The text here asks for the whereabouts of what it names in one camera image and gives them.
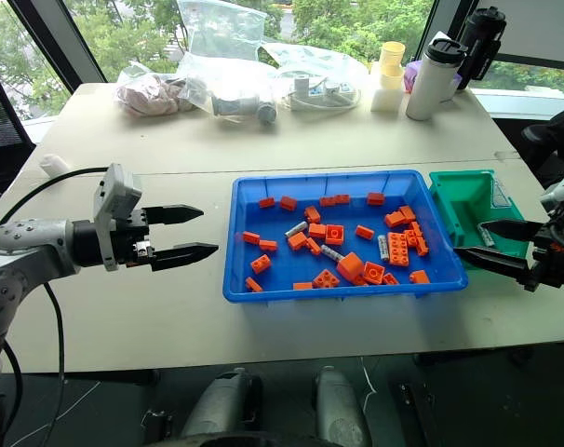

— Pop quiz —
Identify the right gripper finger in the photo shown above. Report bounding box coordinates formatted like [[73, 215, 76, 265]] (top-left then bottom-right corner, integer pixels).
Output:
[[453, 246, 530, 287], [478, 219, 544, 243]]

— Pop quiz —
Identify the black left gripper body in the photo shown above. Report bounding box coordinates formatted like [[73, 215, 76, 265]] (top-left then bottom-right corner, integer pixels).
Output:
[[114, 209, 155, 269]]

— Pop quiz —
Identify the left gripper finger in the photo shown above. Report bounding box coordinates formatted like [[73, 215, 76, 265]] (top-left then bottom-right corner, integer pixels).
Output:
[[152, 241, 220, 273], [144, 204, 205, 226]]

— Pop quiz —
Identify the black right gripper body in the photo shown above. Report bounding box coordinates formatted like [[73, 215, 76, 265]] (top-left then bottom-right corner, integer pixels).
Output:
[[523, 218, 564, 293]]

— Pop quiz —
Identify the green plastic tray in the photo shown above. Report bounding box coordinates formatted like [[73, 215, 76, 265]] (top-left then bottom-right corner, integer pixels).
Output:
[[427, 168, 528, 272]]

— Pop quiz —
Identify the orange 2x4 toy brick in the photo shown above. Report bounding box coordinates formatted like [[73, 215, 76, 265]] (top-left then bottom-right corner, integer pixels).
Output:
[[387, 231, 410, 268]]

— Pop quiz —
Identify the small white plastic piece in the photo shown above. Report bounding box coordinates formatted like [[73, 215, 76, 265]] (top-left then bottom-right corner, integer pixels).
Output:
[[39, 153, 72, 176]]

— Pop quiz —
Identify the blue plastic tray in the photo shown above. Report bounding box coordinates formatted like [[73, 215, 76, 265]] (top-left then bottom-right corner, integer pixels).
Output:
[[222, 169, 469, 305]]

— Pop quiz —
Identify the plastic bag with pink cloth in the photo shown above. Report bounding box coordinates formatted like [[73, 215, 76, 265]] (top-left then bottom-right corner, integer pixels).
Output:
[[114, 61, 195, 118]]

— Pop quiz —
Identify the plastic bag with grey device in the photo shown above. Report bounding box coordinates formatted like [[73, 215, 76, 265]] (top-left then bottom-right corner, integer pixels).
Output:
[[176, 49, 279, 128]]

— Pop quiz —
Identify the orange four-stud block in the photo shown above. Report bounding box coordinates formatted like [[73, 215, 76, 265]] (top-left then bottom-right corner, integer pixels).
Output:
[[312, 268, 342, 290]]

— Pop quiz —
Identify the orange plastic toy brick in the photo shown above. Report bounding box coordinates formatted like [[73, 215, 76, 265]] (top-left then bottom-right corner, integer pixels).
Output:
[[335, 251, 365, 282]]

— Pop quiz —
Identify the grey rounded robot leg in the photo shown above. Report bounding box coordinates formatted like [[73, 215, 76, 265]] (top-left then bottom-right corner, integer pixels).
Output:
[[314, 365, 372, 447], [181, 367, 265, 440]]

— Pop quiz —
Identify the black mesh office chair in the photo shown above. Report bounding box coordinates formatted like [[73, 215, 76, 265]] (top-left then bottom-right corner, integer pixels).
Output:
[[0, 69, 37, 221]]

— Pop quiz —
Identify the white tumbler with black lid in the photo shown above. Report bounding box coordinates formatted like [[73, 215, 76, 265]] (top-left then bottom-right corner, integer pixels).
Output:
[[405, 37, 470, 122]]

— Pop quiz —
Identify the black metal plate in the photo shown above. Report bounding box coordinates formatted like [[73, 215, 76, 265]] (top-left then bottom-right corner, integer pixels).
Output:
[[388, 380, 440, 447]]

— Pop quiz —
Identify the purple plastic item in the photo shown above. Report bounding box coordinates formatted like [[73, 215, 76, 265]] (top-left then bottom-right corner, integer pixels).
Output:
[[402, 60, 425, 95]]

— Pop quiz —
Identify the white plastic block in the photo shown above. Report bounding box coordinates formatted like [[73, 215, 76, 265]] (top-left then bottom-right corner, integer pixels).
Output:
[[369, 61, 405, 114]]

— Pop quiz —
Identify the plastic bag with power strip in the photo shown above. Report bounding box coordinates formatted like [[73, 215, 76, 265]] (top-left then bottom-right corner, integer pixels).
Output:
[[262, 40, 370, 114]]

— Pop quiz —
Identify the empty clear plastic bag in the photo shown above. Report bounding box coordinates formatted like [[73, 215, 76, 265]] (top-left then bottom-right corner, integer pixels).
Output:
[[175, 0, 269, 64]]

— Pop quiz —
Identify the cream plastic cylinder part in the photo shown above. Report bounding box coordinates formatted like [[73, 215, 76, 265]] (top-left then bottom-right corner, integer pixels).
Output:
[[378, 41, 407, 90]]

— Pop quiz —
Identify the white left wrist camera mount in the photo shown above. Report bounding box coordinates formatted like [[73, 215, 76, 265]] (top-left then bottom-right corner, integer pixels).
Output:
[[92, 162, 144, 272]]

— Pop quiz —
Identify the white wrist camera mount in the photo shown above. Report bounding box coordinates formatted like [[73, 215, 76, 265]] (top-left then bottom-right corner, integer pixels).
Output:
[[540, 170, 564, 220], [92, 162, 144, 272]]

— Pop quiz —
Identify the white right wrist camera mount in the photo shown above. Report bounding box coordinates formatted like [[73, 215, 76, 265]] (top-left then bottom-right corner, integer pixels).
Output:
[[540, 170, 564, 220]]

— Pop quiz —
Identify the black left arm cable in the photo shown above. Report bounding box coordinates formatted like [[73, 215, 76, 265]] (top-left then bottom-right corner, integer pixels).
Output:
[[0, 166, 111, 447]]

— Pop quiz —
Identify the thin white string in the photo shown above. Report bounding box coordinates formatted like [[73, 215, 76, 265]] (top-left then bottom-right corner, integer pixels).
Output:
[[358, 356, 379, 416]]

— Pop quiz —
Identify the black window frame post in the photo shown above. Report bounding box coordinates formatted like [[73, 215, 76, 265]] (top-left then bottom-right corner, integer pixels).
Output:
[[6, 0, 107, 93], [420, 0, 479, 48]]

